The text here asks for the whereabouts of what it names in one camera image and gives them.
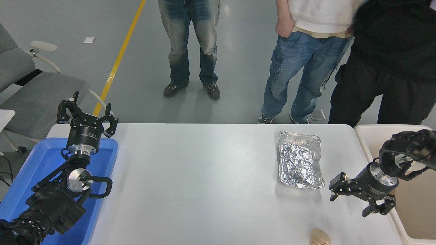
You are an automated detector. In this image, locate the small white side table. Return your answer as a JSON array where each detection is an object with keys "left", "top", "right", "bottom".
[{"left": 0, "top": 110, "right": 15, "bottom": 133}]

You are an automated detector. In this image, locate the person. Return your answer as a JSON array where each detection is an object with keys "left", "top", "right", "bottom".
[
  {"left": 256, "top": 0, "right": 368, "bottom": 125},
  {"left": 328, "top": 0, "right": 436, "bottom": 128},
  {"left": 157, "top": 0, "right": 221, "bottom": 101}
]

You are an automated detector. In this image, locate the person's right hand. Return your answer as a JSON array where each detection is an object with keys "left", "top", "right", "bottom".
[{"left": 275, "top": 15, "right": 295, "bottom": 38}]

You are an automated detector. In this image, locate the blue plastic tray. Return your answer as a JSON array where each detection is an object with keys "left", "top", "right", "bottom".
[{"left": 0, "top": 137, "right": 119, "bottom": 245}]

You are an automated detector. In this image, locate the white grey office chair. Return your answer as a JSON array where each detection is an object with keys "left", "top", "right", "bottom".
[{"left": 0, "top": 23, "right": 114, "bottom": 153}]

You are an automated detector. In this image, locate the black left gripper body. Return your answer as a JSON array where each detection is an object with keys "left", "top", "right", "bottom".
[{"left": 67, "top": 121, "right": 103, "bottom": 150}]

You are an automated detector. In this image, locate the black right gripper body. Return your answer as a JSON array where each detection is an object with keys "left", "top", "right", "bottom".
[{"left": 354, "top": 164, "right": 397, "bottom": 201}]

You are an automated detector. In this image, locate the silver foil tray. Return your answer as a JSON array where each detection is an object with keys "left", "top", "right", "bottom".
[{"left": 277, "top": 130, "right": 325, "bottom": 189}]

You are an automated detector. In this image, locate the large pale bin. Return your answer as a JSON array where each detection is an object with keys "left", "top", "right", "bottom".
[{"left": 354, "top": 124, "right": 436, "bottom": 245}]

